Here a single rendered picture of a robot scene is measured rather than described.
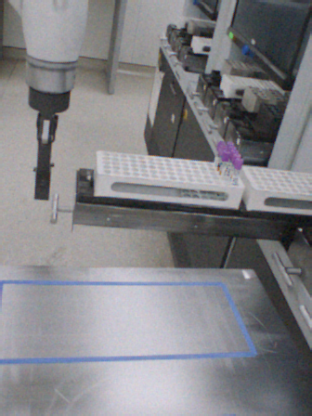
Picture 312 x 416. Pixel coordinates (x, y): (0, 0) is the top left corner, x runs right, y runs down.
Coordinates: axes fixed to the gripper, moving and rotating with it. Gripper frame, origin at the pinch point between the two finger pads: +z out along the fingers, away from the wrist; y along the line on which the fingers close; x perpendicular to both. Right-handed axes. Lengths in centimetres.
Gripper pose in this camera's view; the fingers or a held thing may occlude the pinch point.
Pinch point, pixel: (43, 183)
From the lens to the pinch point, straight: 99.8
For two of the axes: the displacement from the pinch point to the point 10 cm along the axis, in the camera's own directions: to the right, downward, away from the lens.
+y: -1.0, -5.1, 8.5
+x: -9.8, -0.9, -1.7
